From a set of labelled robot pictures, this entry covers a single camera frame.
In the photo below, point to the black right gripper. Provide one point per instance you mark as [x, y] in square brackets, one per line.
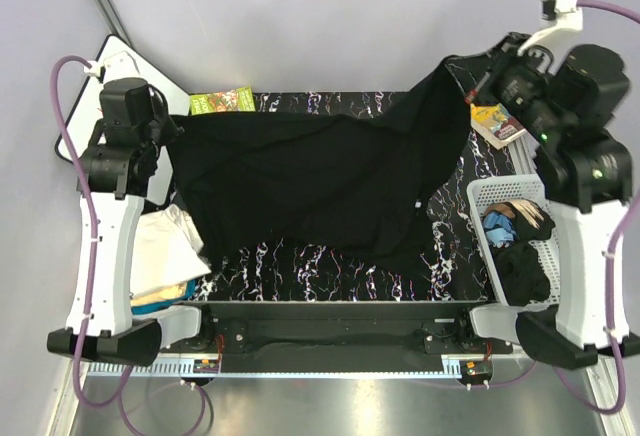
[505, 59]

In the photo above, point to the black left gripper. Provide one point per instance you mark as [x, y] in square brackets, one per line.
[172, 129]

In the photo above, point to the black t-shirt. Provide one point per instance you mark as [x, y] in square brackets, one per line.
[353, 185]

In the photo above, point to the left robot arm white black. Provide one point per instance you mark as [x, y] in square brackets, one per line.
[100, 326]

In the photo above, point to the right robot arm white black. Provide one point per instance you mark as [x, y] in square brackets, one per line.
[587, 178]

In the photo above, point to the yellow paperback book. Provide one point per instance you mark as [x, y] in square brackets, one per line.
[496, 125]

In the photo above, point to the white whiteboard red writing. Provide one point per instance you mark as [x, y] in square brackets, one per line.
[147, 176]

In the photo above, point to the green paperback book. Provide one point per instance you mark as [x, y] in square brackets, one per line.
[235, 100]

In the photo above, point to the white plastic laundry basket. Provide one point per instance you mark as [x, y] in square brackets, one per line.
[484, 192]

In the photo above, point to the tan striped garment in basket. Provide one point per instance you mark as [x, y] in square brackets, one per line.
[527, 209]

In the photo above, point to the white folded t-shirt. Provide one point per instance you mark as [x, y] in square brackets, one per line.
[166, 251]

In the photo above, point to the blue garment in basket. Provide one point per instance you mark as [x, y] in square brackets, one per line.
[498, 230]

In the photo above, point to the cream folded garment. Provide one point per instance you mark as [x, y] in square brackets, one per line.
[169, 293]

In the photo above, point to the black garment in basket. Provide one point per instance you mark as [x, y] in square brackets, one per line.
[521, 275]

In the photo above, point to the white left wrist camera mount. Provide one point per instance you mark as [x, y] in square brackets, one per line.
[118, 66]

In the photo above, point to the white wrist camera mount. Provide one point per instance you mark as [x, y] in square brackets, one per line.
[562, 17]
[118, 66]

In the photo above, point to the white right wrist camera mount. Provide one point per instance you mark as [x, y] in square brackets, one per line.
[562, 17]

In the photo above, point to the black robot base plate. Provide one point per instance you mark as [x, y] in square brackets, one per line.
[337, 338]

